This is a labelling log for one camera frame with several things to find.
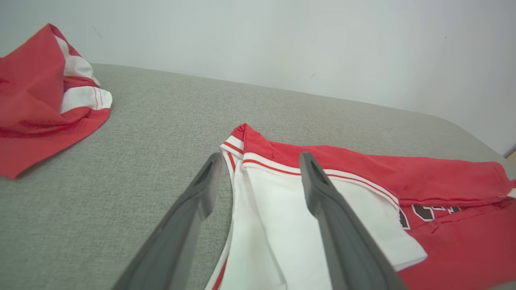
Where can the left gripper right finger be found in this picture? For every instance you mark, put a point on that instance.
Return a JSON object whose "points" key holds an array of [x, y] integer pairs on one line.
{"points": [[342, 237]]}

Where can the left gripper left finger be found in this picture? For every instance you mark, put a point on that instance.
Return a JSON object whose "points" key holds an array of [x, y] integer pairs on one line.
{"points": [[177, 237]]}

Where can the red white jersey shirt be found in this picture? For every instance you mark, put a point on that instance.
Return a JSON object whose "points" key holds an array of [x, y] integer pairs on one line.
{"points": [[363, 189]]}

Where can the red shorts with white stripes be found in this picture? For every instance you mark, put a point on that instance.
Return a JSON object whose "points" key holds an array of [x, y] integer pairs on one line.
{"points": [[32, 100]]}

